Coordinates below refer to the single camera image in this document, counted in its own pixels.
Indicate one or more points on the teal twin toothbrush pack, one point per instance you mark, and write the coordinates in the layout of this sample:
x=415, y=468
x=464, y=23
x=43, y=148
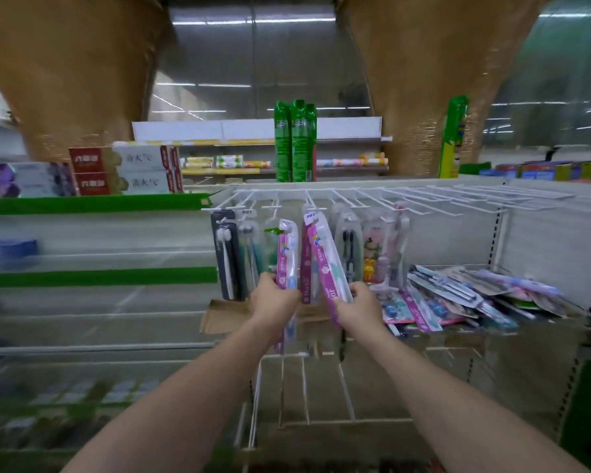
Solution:
x=251, y=251

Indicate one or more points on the person's left forearm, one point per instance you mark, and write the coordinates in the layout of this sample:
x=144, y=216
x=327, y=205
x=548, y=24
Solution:
x=167, y=418

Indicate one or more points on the red white toothpaste box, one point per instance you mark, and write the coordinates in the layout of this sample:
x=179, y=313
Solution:
x=178, y=182
x=133, y=159
x=138, y=183
x=174, y=159

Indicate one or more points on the kids toothbrush pack yellow toy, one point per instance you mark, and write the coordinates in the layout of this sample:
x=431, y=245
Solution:
x=372, y=251

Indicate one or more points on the blue product box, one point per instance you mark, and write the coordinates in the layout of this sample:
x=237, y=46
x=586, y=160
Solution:
x=7, y=251

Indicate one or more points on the white shelf unit yellow strips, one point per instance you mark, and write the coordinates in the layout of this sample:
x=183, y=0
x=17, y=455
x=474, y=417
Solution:
x=177, y=129

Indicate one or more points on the row of colourful boxes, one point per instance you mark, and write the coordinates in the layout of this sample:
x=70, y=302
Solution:
x=542, y=171

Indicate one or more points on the person's right hand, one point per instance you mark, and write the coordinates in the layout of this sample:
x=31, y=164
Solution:
x=364, y=315

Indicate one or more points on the clear green toothbrush pack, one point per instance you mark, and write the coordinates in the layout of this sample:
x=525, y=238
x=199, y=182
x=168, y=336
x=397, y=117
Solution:
x=397, y=270

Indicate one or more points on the brown cardboard tray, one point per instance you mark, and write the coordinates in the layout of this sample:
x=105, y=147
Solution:
x=221, y=315

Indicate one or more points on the green yellow spray can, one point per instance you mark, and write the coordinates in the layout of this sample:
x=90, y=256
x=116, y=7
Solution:
x=453, y=137

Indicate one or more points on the woven brown column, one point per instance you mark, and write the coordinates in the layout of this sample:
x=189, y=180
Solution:
x=79, y=68
x=433, y=68

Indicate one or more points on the person's left hand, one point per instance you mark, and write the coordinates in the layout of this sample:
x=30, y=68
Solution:
x=273, y=307

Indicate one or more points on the clear pink-topped toothbrush pack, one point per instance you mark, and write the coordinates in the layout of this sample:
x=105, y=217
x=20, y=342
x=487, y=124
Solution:
x=402, y=231

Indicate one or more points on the green label toothbrush pack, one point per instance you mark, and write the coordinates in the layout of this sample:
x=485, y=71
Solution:
x=271, y=251

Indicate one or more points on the green spray can red side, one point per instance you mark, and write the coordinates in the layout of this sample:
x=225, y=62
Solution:
x=311, y=142

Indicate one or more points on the oval twin black toothbrush pack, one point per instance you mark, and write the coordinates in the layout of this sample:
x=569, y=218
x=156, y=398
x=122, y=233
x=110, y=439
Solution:
x=349, y=246

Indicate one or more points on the person's right forearm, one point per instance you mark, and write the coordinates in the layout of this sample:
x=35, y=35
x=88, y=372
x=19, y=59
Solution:
x=463, y=413

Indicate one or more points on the pile of toothbrush packs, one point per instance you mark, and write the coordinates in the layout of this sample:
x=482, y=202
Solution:
x=463, y=295

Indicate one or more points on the row of colourful wrap rolls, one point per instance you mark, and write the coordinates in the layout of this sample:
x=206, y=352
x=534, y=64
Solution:
x=349, y=162

